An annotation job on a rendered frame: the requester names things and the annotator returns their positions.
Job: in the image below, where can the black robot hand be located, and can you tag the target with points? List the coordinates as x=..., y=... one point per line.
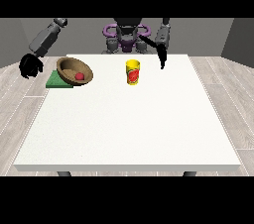
x=160, y=53
x=30, y=66

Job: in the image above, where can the green square pad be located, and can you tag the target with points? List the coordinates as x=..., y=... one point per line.
x=58, y=81

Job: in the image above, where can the yellow cup with melon print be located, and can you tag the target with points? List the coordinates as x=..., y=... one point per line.
x=133, y=72

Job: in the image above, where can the brown wooden bowl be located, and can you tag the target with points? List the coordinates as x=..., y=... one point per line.
x=73, y=71

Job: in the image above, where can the small red ball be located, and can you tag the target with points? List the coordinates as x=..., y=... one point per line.
x=79, y=76

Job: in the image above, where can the grey robot trunk purple rings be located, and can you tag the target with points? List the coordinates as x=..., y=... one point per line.
x=126, y=41

